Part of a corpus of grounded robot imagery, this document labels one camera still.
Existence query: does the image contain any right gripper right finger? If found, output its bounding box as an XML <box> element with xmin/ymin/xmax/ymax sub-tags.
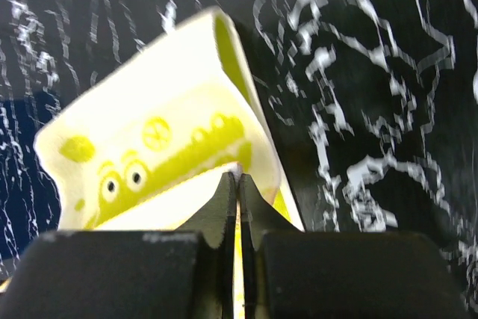
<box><xmin>238</xmin><ymin>174</ymin><xmax>299</xmax><ymax>318</ymax></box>

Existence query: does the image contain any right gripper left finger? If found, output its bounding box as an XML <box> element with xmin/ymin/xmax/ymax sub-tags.
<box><xmin>179</xmin><ymin>172</ymin><xmax>237</xmax><ymax>318</ymax></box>

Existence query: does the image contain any lime green patterned towel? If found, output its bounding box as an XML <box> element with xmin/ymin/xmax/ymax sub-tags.
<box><xmin>32</xmin><ymin>7</ymin><xmax>305</xmax><ymax>319</ymax></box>

